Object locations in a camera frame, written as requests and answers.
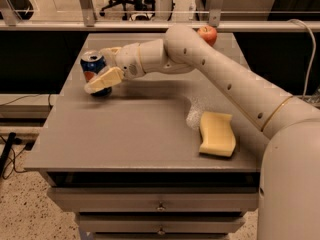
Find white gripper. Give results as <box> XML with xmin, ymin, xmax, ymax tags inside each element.
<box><xmin>84</xmin><ymin>43</ymin><xmax>145</xmax><ymax>94</ymax></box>

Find blue pepsi can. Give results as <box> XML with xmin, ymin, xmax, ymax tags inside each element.
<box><xmin>80</xmin><ymin>50</ymin><xmax>106</xmax><ymax>82</ymax></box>

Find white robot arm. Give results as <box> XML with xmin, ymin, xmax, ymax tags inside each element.
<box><xmin>85</xmin><ymin>24</ymin><xmax>320</xmax><ymax>240</ymax></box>

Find red apple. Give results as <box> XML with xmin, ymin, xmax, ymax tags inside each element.
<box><xmin>197</xmin><ymin>26</ymin><xmax>217</xmax><ymax>46</ymax></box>

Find metal glass railing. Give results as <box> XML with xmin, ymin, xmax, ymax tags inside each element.
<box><xmin>1</xmin><ymin>0</ymin><xmax>320</xmax><ymax>32</ymax></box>

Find grey drawer cabinet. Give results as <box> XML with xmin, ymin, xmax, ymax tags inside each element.
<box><xmin>23</xmin><ymin>32</ymin><xmax>268</xmax><ymax>240</ymax></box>

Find yellow sponge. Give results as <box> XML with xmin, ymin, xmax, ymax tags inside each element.
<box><xmin>199</xmin><ymin>111</ymin><xmax>236</xmax><ymax>157</ymax></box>

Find middle grey drawer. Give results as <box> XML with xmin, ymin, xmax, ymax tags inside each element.
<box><xmin>47</xmin><ymin>188</ymin><xmax>258</xmax><ymax>212</ymax></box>

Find grey drawer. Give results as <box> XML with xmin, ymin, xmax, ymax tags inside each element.
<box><xmin>47</xmin><ymin>188</ymin><xmax>258</xmax><ymax>212</ymax></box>
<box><xmin>76</xmin><ymin>213</ymin><xmax>245</xmax><ymax>235</ymax></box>

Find lower grey drawer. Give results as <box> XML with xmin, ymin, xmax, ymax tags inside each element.
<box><xmin>76</xmin><ymin>213</ymin><xmax>245</xmax><ymax>235</ymax></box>

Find black floor cables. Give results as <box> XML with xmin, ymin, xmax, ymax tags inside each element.
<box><xmin>0</xmin><ymin>132</ymin><xmax>34</xmax><ymax>181</ymax></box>

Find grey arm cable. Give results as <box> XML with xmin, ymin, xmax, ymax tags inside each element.
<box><xmin>287</xmin><ymin>18</ymin><xmax>317</xmax><ymax>100</ymax></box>

